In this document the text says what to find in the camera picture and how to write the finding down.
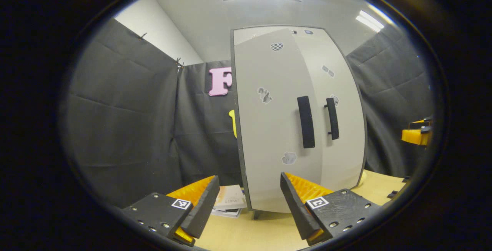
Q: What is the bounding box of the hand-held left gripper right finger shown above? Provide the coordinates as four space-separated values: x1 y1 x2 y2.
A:
281 171 382 246

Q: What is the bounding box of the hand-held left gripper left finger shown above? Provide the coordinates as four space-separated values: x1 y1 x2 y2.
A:
122 175 220 247

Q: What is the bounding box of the grey cabinet door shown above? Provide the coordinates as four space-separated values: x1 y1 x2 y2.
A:
294 32 366 190
233 28 325 214

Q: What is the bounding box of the grey shoe cabinet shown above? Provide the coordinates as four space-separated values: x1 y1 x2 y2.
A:
230 25 367 221

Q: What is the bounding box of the white book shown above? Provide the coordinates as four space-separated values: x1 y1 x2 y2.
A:
211 208 243 219

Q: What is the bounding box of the beige book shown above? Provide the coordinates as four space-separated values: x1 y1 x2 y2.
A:
213 185 247 210

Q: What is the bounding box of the small ceiling light panel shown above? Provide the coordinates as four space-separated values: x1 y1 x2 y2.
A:
356 10 385 33

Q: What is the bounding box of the black backdrop cloth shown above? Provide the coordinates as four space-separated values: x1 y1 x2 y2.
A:
61 18 433 209

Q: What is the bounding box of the black right door handle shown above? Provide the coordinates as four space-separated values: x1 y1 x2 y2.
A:
324 97 340 141

